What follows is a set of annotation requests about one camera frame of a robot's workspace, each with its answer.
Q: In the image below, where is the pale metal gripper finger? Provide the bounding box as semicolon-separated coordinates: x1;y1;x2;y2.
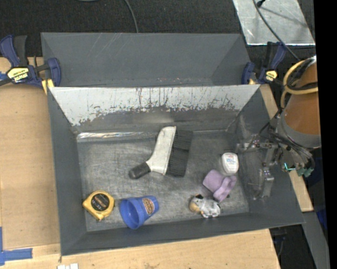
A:
250;167;277;201
234;138;263;156

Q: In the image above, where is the white dental floss box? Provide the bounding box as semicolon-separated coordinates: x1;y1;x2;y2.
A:
220;152;240;176

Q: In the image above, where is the white and grey toy animal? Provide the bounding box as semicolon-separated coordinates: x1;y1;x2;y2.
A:
188;192;222;220

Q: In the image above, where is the white brush with black bristles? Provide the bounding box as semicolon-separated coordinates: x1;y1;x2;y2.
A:
125;124;197;180

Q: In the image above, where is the blue plastic cup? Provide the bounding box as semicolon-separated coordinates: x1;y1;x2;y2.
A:
118;194;161;231

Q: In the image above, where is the grey metal bin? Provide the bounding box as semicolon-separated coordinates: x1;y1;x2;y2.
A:
39;16;307;257

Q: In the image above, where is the yellow and black tape measure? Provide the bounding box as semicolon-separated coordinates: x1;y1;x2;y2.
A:
81;189;117;222

